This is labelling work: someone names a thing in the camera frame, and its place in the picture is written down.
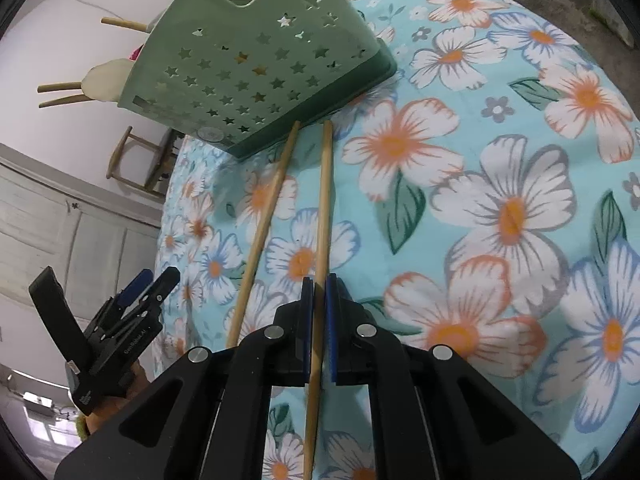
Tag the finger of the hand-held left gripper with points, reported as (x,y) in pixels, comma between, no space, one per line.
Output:
(135,286)
(162,285)

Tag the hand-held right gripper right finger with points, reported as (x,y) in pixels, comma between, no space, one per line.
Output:
(331,332)

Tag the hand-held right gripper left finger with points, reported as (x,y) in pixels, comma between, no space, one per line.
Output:
(307,332)

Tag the cream plastic soup ladle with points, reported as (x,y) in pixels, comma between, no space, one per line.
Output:
(107,82)

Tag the green star-holed utensil holder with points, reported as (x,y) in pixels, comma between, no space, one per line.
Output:
(250,70)

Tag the person's left hand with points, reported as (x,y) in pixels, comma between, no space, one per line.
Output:
(122,402)

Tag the white panel door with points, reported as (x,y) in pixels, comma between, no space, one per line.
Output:
(60,230)

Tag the wooden chair with dark seat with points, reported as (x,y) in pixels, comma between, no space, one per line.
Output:
(145,165)

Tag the floral blue tablecloth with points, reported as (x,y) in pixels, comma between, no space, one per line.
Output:
(475,210)

